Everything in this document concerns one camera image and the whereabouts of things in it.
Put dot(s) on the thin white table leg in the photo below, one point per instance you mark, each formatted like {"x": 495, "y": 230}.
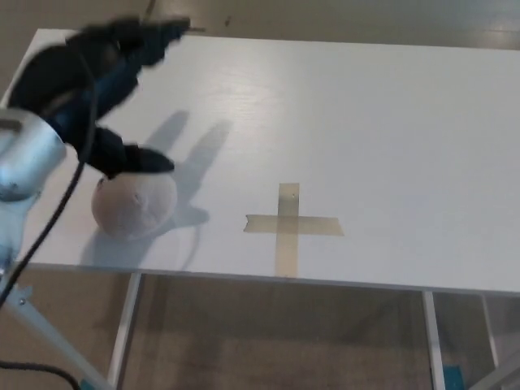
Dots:
{"x": 490, "y": 329}

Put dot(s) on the grey diagonal metal bar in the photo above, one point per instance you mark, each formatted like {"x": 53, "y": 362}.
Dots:
{"x": 503, "y": 375}

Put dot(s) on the teal floor object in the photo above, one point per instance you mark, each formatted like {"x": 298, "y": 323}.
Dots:
{"x": 453, "y": 378}

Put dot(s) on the long beige tape strip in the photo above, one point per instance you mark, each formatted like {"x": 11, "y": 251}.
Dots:
{"x": 287, "y": 252}

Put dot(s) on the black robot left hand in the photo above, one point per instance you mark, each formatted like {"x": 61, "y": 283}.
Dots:
{"x": 53, "y": 85}

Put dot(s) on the white round ball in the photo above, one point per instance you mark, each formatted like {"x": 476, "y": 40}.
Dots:
{"x": 130, "y": 207}

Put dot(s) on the light blue metal stand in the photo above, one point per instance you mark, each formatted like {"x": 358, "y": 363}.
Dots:
{"x": 40, "y": 329}

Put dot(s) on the notched beige tape strip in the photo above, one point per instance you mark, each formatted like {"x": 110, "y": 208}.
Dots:
{"x": 321, "y": 225}

